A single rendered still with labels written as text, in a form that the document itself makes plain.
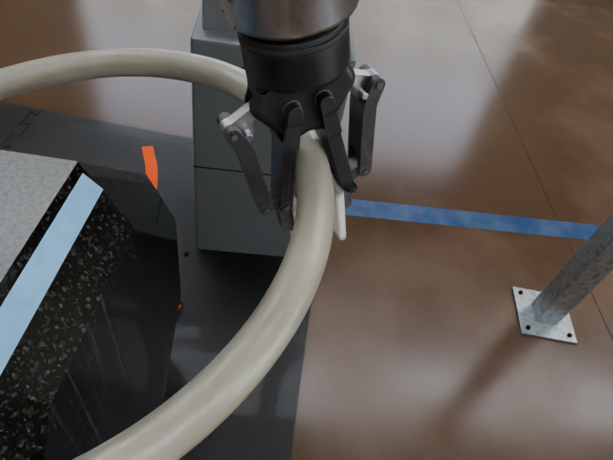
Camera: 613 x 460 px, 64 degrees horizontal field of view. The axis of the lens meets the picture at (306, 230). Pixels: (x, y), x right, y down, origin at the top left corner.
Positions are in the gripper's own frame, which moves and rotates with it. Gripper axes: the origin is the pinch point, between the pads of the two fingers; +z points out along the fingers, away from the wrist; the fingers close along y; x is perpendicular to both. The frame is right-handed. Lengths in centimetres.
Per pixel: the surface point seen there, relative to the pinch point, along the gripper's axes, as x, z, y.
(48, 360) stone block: -8.8, 17.5, 33.5
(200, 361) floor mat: -45, 98, 25
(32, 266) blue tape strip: -19.3, 11.7, 31.8
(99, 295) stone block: -17.9, 20.2, 27.0
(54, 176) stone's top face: -33.4, 10.3, 27.2
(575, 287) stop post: -20, 106, -92
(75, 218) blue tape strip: -27.3, 13.7, 26.4
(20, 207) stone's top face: -28.4, 9.6, 31.8
